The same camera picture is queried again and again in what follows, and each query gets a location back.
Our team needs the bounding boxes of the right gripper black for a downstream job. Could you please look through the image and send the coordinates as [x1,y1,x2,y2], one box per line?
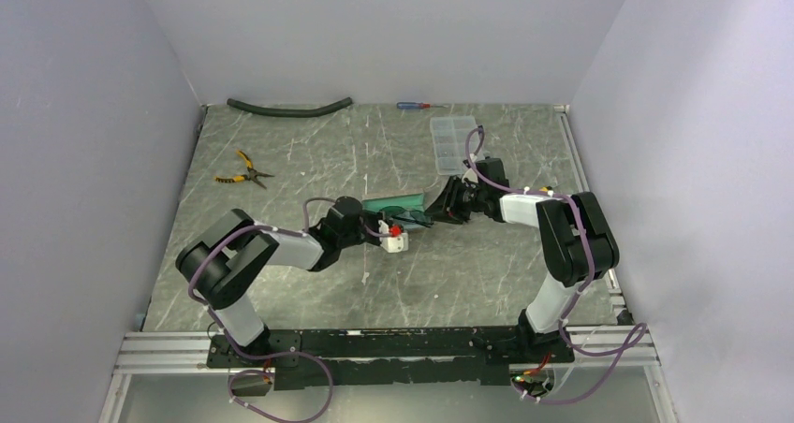
[423,176,487,225]

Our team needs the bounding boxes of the blue red screwdriver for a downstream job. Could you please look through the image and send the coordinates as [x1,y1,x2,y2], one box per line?
[396,102,445,110]

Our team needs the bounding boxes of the aluminium frame rail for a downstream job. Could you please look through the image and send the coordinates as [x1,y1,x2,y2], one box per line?
[114,325,661,374]

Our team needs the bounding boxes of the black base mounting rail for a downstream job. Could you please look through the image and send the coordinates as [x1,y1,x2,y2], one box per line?
[207,324,575,391]

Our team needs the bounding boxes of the clear plastic organizer box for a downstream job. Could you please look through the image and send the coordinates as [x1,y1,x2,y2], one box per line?
[429,116,478,176]

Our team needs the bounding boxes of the yellow handled pliers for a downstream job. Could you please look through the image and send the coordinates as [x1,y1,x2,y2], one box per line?
[213,150,273,189]

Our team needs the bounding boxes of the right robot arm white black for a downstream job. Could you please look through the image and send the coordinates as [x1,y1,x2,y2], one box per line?
[425,157,620,362]

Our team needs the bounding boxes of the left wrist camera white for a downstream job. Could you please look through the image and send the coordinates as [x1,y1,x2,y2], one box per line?
[378,220,409,254]

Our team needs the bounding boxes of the black rubber hose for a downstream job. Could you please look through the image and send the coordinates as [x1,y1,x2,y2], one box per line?
[226,96,354,119]

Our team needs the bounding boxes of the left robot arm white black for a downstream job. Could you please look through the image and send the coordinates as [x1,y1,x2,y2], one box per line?
[175,197,407,367]

